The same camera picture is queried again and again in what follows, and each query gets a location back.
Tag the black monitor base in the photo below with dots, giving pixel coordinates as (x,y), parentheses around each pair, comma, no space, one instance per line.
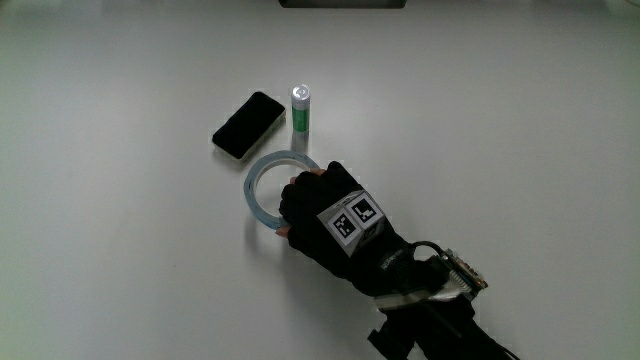
(342,3)

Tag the person's right hand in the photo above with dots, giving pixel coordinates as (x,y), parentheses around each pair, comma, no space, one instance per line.
(320,235)

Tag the blue tape roll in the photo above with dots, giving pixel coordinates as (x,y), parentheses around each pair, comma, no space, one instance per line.
(249,187)

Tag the green white glue stick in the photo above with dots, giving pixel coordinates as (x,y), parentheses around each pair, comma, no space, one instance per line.
(300,117)

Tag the black whiteboard eraser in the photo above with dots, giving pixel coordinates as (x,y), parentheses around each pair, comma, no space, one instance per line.
(248,124)

